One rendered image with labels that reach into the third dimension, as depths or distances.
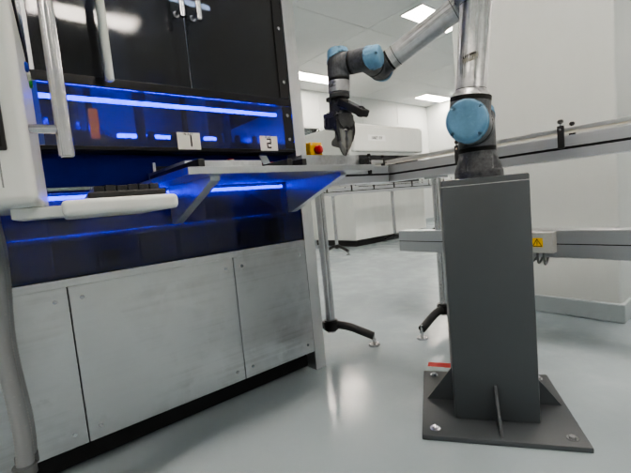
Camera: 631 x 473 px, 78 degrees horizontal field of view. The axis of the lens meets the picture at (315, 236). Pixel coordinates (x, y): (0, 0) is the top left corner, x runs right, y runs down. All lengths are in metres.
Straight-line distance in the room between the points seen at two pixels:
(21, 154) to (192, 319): 0.88
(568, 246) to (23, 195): 1.83
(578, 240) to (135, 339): 1.73
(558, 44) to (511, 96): 0.32
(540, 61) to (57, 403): 2.66
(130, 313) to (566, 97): 2.32
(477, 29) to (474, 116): 0.24
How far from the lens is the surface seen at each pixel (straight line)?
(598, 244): 1.91
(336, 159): 1.38
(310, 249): 1.76
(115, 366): 1.47
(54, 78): 0.86
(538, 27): 2.71
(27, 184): 0.82
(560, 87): 2.60
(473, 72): 1.28
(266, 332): 1.67
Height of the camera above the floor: 0.76
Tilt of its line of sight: 5 degrees down
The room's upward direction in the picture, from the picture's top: 5 degrees counter-clockwise
